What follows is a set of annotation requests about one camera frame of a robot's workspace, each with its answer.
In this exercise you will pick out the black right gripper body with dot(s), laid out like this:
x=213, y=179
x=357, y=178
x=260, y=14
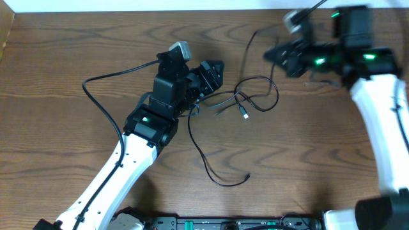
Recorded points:
x=300, y=62

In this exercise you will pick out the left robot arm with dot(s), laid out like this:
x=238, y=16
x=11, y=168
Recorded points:
x=148, y=129

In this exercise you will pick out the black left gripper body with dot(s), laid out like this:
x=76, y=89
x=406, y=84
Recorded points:
x=199, y=78

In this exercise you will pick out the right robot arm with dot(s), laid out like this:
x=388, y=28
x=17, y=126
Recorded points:
x=374, y=82

